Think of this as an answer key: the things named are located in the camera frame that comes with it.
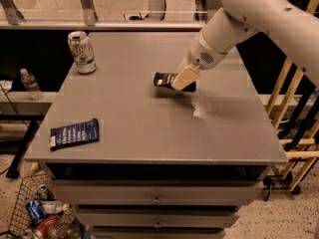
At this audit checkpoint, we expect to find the grey side bench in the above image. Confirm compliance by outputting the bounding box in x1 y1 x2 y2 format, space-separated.
0 92 57 179

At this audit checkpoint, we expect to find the plastic bottle in basket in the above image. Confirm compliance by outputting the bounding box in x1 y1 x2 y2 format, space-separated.
41 201 69 214

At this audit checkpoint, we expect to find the blue blueberry rxbar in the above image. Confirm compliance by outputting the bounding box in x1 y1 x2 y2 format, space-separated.
50 119 100 151

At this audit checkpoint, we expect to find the clear plastic water bottle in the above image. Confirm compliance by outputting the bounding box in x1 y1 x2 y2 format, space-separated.
20 69 43 101

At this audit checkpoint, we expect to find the green white soda can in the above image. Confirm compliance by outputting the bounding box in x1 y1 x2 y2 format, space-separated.
68 31 97 74

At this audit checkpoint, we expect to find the dark brown chocolate rxbar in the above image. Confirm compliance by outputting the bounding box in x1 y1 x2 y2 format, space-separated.
154 72 196 93

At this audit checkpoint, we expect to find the grey drawer cabinet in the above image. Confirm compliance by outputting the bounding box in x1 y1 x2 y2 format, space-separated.
26 32 286 239

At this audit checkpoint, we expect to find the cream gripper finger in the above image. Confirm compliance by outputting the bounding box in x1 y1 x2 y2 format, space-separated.
171 66 199 91

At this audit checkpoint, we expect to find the wire mesh basket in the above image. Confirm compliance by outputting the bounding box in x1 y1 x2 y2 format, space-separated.
6 173 84 239

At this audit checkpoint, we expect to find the blue soda can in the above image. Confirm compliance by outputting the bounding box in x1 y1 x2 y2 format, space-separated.
25 199 46 225

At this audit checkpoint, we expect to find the red soda can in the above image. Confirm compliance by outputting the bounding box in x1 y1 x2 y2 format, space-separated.
33 215 59 239

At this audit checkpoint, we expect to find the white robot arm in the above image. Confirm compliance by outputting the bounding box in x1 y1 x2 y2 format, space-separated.
171 0 319 91

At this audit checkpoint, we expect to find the green can in basket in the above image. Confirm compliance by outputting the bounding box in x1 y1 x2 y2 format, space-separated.
37 185 54 201

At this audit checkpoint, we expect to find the metal railing with posts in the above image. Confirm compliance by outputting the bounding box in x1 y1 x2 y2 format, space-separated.
0 0 220 31

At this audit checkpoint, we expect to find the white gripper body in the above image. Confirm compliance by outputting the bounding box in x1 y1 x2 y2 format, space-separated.
176 32 226 75

